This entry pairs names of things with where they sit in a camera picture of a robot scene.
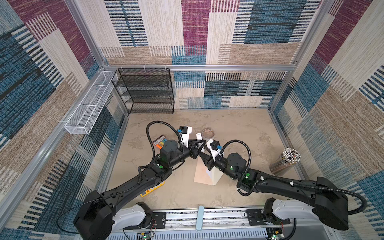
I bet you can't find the light blue handle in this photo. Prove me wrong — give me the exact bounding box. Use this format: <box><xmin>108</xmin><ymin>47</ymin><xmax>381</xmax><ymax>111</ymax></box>
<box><xmin>196</xmin><ymin>206</ymin><xmax>205</xmax><ymax>232</ymax></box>

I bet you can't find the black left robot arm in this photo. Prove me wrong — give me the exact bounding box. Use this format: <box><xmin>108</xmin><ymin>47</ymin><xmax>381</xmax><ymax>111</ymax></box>
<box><xmin>73</xmin><ymin>121</ymin><xmax>207</xmax><ymax>240</ymax></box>

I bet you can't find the colourful marker pack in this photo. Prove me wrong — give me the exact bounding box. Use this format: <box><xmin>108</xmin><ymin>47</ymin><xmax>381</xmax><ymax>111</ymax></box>
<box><xmin>153</xmin><ymin>135</ymin><xmax>167</xmax><ymax>150</ymax></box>

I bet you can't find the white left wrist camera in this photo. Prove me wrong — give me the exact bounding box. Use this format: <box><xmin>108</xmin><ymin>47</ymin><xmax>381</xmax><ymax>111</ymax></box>
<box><xmin>178</xmin><ymin>126</ymin><xmax>192</xmax><ymax>148</ymax></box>

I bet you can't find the white wire basket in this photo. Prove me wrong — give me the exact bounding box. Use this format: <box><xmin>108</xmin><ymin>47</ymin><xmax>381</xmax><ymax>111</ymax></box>
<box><xmin>65</xmin><ymin>71</ymin><xmax>115</xmax><ymax>135</ymax></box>

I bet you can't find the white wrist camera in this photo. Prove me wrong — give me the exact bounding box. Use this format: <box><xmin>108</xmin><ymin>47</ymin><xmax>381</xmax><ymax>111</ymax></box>
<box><xmin>207</xmin><ymin>139</ymin><xmax>224</xmax><ymax>162</ymax></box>
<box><xmin>178</xmin><ymin>126</ymin><xmax>192</xmax><ymax>148</ymax></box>

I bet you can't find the pink envelope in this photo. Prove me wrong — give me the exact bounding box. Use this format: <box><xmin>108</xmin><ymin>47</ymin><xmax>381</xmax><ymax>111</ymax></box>
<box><xmin>194</xmin><ymin>157</ymin><xmax>223</xmax><ymax>186</ymax></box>

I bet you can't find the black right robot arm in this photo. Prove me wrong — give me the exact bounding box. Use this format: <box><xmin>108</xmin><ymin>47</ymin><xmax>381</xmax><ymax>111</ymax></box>
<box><xmin>193</xmin><ymin>140</ymin><xmax>368</xmax><ymax>231</ymax></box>

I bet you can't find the pencil holder with pencils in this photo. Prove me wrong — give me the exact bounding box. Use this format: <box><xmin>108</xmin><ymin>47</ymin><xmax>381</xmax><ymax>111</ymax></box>
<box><xmin>270</xmin><ymin>148</ymin><xmax>301</xmax><ymax>176</ymax></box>

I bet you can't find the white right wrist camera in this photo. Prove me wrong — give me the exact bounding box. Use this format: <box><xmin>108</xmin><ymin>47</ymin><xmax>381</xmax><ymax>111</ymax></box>
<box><xmin>207</xmin><ymin>139</ymin><xmax>224</xmax><ymax>162</ymax></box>

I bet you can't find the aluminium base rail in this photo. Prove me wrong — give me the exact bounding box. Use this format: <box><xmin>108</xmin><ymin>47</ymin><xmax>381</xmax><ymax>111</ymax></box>
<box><xmin>105</xmin><ymin>200</ymin><xmax>332</xmax><ymax>240</ymax></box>

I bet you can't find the yellow calculator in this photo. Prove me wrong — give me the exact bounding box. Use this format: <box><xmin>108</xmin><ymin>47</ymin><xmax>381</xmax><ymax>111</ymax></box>
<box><xmin>140</xmin><ymin>181</ymin><xmax>165</xmax><ymax>197</ymax></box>

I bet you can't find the white tape roll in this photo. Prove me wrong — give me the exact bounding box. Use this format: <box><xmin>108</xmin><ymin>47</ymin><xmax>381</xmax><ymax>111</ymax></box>
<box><xmin>201</xmin><ymin>128</ymin><xmax>215</xmax><ymax>140</ymax></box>

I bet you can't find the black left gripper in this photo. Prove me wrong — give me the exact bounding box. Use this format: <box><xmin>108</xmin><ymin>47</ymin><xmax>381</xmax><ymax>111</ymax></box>
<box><xmin>167</xmin><ymin>138</ymin><xmax>205</xmax><ymax>170</ymax></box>

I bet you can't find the black mesh shelf rack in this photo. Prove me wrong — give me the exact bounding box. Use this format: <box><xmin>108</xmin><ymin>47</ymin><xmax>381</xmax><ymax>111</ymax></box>
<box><xmin>112</xmin><ymin>68</ymin><xmax>175</xmax><ymax>114</ymax></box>

